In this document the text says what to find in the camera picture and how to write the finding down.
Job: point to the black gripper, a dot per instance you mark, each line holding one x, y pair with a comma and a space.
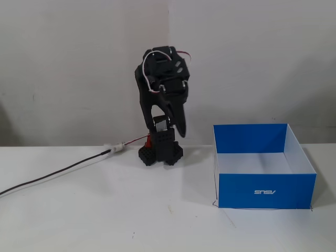
171, 90

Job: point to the blue and white cardboard box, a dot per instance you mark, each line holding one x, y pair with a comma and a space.
265, 186

